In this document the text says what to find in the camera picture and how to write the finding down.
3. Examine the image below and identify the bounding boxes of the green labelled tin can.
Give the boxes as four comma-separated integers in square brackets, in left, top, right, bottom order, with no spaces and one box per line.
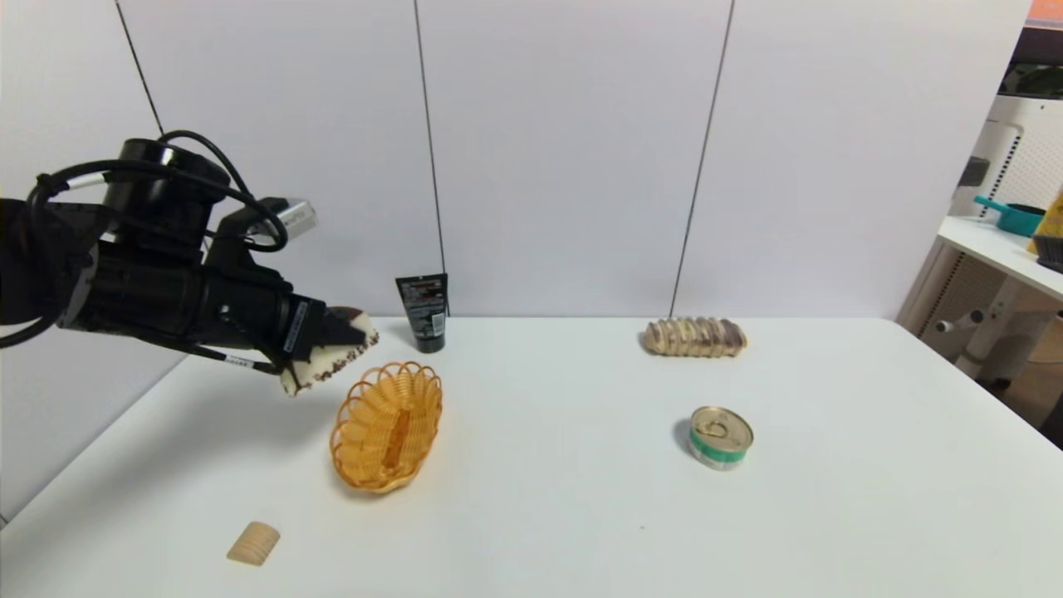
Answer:
[687,405,755,471]

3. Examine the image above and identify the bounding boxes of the black cosmetic tube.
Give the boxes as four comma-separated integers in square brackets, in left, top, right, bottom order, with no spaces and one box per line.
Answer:
[395,273,450,355]

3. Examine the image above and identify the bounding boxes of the small ridged tan biscuit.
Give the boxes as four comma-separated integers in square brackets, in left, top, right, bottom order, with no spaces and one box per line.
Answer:
[226,521,282,567]

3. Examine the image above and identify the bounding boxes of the yellow package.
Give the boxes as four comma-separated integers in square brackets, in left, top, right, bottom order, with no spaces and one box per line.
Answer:
[1026,187,1063,255]

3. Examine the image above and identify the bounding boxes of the white pegboard stand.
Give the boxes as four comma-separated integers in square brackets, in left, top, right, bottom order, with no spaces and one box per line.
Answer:
[947,95,1063,219]

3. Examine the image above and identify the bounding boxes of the braided brown bread loaf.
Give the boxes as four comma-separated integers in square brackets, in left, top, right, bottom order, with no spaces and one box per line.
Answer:
[640,316,748,359]

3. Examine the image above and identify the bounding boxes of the yellow woven plastic basket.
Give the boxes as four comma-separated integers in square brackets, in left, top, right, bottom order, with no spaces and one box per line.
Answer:
[330,361,444,494]

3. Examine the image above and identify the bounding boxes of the teal saucepan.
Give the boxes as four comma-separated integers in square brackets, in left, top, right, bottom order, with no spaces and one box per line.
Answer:
[972,195,1045,238]

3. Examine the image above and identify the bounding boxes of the thin black labelled cable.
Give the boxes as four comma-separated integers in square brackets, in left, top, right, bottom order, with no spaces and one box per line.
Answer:
[133,329,282,375]

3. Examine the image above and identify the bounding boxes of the black basket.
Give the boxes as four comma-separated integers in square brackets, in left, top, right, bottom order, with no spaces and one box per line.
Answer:
[1030,234,1063,274]

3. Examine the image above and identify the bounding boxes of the white side table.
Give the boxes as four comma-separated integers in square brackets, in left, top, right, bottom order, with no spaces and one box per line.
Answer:
[895,215,1063,391]

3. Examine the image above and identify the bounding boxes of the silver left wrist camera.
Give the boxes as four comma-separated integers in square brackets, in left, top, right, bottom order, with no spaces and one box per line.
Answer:
[264,198,318,237]

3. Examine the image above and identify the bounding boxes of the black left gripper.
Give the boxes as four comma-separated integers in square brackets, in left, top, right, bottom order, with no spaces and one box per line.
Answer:
[198,265,368,372]

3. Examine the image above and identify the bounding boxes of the chocolate topped cake slice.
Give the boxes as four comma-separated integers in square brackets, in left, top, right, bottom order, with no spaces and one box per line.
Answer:
[281,308,380,397]

